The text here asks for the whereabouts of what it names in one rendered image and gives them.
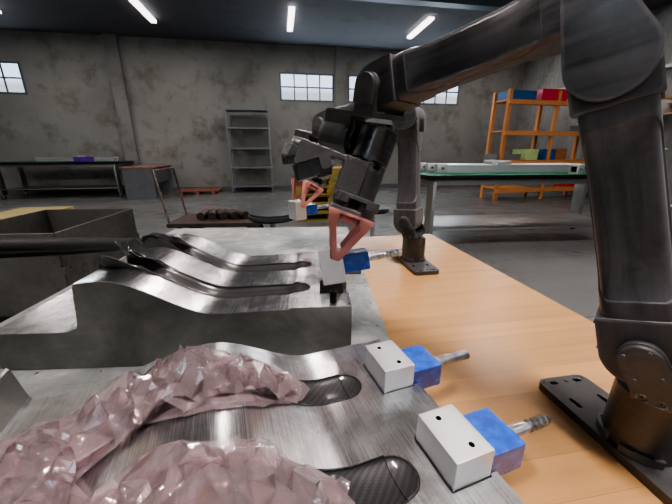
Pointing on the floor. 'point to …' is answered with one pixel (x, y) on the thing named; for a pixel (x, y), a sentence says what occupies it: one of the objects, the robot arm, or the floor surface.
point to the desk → (143, 186)
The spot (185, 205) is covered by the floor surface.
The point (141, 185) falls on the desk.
